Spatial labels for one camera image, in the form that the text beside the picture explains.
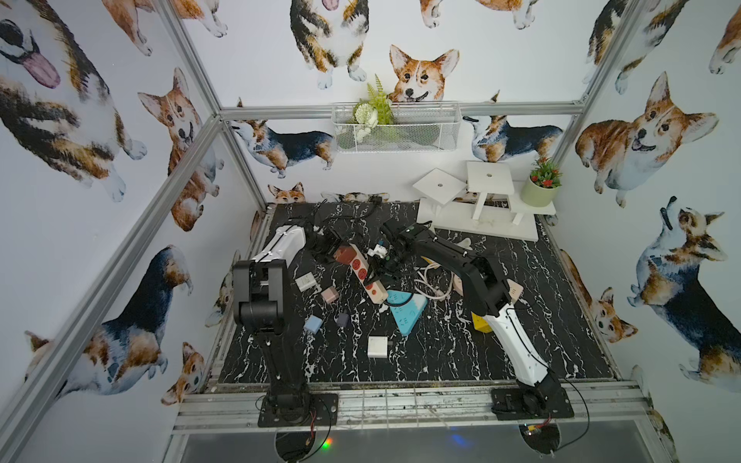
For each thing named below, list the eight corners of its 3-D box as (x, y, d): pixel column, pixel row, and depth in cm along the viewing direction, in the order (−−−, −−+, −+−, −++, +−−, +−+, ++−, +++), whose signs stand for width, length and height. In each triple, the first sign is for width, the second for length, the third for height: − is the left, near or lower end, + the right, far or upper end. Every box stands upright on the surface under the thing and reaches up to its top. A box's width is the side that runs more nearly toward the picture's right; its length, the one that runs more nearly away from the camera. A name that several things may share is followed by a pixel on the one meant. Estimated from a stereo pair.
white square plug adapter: (368, 357, 84) (367, 353, 82) (368, 340, 87) (368, 336, 85) (387, 357, 84) (387, 353, 82) (387, 340, 87) (387, 336, 85)
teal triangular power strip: (387, 334, 88) (387, 328, 85) (387, 297, 96) (387, 290, 93) (428, 334, 88) (429, 328, 85) (424, 297, 96) (426, 290, 93)
